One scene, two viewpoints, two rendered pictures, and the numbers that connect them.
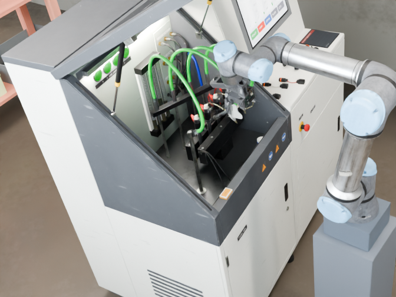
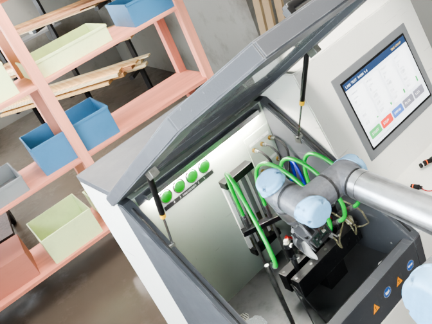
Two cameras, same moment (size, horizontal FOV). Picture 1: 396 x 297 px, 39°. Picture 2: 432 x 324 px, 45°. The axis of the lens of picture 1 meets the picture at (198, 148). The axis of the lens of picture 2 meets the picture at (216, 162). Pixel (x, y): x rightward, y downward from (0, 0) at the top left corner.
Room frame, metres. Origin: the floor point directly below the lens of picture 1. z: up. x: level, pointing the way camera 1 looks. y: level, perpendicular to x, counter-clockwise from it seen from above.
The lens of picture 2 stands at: (0.53, -0.50, 2.24)
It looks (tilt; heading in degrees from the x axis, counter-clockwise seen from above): 28 degrees down; 24
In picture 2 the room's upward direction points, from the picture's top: 25 degrees counter-clockwise
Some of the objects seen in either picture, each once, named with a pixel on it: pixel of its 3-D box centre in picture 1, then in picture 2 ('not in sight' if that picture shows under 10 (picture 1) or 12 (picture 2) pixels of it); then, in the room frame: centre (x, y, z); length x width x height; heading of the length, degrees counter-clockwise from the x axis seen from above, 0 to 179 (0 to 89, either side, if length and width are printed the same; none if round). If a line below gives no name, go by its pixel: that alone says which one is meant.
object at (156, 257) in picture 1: (213, 231); not in sight; (1.88, 0.01, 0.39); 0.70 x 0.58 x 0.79; 142
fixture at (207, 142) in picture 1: (216, 138); (324, 261); (1.96, -0.09, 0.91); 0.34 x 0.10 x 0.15; 142
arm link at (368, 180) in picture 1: (357, 176); not in sight; (1.39, -0.53, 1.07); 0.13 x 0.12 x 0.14; 135
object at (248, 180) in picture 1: (253, 174); (360, 316); (1.72, -0.21, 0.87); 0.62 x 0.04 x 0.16; 142
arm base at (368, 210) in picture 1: (357, 198); not in sight; (1.39, -0.53, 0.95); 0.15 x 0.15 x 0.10
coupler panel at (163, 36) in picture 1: (170, 58); (270, 164); (2.22, 0.04, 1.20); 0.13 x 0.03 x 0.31; 142
